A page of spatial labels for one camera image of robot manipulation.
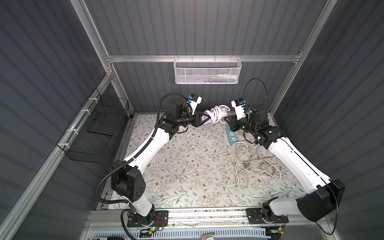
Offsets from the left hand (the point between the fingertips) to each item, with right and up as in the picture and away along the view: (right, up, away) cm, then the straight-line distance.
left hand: (211, 117), depth 72 cm
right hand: (+9, 0, +2) cm, 9 cm away
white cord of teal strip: (+29, -33, +15) cm, 46 cm away
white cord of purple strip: (+6, +1, +3) cm, 6 cm away
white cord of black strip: (+28, -33, +15) cm, 46 cm away
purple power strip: (0, 0, -1) cm, 1 cm away
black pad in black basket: (-57, -2, +8) cm, 57 cm away
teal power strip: (+18, -11, +32) cm, 39 cm away
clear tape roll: (+36, -29, +15) cm, 49 cm away
